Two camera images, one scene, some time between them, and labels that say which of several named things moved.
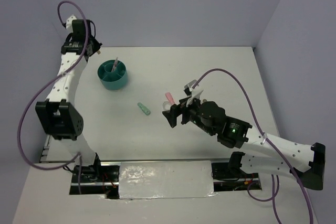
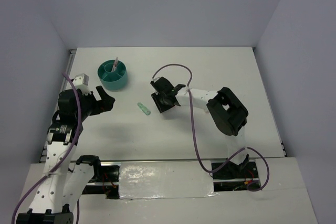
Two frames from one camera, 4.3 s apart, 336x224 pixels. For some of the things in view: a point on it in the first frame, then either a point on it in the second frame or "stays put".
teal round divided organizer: [115, 80] stays put
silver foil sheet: [165, 179] stays put
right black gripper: [177, 109] → [156, 97]
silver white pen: [114, 64] stays put
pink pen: [115, 64] stays put
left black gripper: [96, 44] → [107, 100]
